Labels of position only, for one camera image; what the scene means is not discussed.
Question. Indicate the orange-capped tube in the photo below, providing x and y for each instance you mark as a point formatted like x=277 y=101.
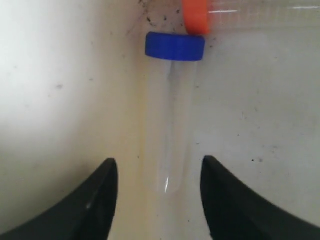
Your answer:
x=202 y=17

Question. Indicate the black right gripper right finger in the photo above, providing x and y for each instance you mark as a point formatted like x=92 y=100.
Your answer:
x=233 y=211

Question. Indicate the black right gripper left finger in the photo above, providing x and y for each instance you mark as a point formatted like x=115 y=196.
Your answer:
x=85 y=214

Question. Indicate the blue-capped tube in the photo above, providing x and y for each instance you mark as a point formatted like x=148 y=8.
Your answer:
x=170 y=80

